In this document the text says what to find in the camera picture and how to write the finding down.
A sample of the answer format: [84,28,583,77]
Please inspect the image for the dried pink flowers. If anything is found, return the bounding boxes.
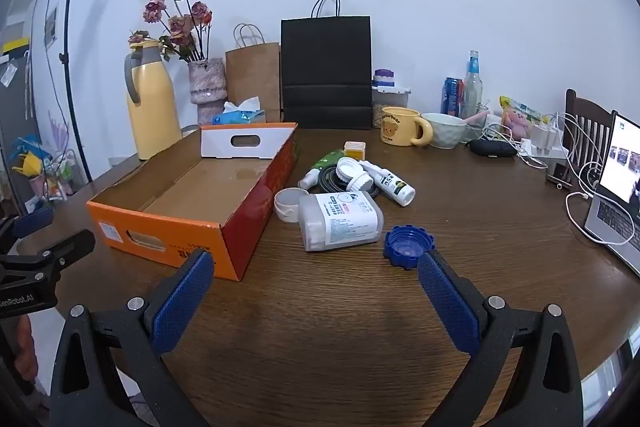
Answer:
[127,0,213,62]

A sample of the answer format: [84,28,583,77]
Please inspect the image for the grey refrigerator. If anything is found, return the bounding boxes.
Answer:
[0,24,36,208]

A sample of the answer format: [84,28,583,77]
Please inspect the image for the white power strip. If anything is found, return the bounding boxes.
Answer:
[520,142,571,160]

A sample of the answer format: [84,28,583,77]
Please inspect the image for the colourful clutter pile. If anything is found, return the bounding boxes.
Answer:
[10,134,81,202]

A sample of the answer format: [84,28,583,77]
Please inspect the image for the pale green bowl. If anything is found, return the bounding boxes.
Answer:
[421,112,468,150]

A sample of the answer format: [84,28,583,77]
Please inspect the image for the yellow green snack packet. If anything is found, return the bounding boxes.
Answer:
[498,96,543,128]

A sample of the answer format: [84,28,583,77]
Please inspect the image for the white laptop charging cable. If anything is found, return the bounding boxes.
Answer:
[565,191,611,248]

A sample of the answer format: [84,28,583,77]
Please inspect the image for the dark wooden chair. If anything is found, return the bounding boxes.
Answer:
[565,88,613,188]

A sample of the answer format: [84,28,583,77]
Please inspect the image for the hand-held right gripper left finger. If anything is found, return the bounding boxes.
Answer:
[50,249,216,427]

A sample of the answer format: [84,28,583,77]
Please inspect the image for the blue drink can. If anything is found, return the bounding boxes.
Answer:
[441,77,466,118]

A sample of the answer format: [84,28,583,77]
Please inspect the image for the black braided cable coil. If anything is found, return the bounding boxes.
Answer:
[317,163,383,200]

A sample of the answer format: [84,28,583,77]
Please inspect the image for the black smartphone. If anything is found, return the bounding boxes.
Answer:
[546,159,573,188]

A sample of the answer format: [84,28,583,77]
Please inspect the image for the white wide ribbed lid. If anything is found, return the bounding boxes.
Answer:
[274,188,310,224]

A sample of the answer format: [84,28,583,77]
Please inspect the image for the clear glass bottle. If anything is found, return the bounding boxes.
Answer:
[462,51,483,120]

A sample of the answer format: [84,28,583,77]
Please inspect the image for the black paper bag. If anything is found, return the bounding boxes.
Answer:
[280,0,373,130]

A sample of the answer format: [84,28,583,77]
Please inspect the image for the clear grain storage container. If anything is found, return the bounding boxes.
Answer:
[371,85,412,130]

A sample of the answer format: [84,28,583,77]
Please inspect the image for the yellow bear mug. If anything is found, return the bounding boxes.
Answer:
[380,107,434,146]

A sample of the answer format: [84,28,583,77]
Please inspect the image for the brown paper bag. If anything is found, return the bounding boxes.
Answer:
[225,23,282,124]

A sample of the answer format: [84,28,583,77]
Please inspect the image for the white spray bottle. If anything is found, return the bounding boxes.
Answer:
[360,160,417,208]

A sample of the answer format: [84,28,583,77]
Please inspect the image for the orange red cardboard box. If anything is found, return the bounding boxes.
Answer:
[86,122,300,282]

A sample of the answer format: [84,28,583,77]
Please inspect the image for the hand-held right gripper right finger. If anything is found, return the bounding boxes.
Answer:
[416,249,585,427]

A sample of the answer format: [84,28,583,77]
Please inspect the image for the person's left forearm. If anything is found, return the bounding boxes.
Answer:
[14,314,40,395]

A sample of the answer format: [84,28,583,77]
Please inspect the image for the green bottle with white cap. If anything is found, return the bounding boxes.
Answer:
[298,148,347,190]

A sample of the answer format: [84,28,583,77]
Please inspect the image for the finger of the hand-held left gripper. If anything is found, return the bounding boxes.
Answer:
[0,229,97,283]
[0,207,54,253]

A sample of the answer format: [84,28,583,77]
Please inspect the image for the yellow thermos jug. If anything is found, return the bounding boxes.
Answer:
[123,39,183,161]

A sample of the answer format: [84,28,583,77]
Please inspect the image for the black zip pouch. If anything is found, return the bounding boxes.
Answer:
[469,138,517,158]

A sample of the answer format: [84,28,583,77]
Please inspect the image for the pink speckled vase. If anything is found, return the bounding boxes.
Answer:
[187,58,228,125]

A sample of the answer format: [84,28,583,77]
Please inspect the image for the pink plush toy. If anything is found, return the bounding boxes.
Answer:
[502,109,533,138]

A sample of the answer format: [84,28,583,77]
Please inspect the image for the blue notched cap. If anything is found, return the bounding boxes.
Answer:
[383,225,436,269]

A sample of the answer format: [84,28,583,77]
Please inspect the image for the white cable tangle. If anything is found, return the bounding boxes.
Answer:
[482,113,608,195]

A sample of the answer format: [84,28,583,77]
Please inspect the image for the silver laptop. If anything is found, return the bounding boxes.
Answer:
[584,109,640,278]

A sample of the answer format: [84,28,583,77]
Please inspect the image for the white round jar lid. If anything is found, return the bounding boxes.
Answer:
[336,157,363,180]

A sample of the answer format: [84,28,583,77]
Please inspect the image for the blue tissue box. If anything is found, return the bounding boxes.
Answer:
[211,97,267,126]

